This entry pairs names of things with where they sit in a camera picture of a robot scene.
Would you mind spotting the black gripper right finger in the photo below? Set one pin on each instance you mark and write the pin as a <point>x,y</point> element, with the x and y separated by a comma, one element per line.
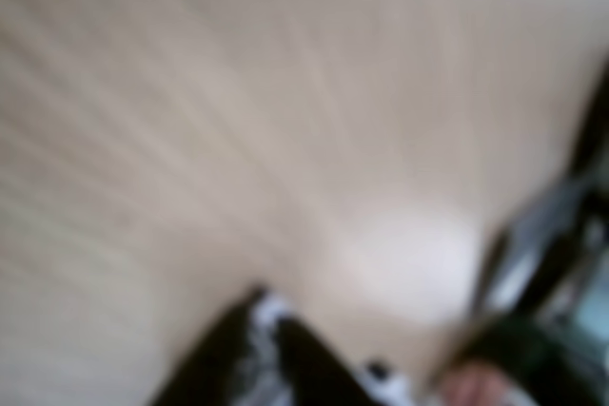
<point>314,377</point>

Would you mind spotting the dark blurred floor clutter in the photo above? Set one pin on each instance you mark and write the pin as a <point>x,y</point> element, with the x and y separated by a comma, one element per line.
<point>547,353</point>

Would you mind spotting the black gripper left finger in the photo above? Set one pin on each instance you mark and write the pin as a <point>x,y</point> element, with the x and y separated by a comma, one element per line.
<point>219,363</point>

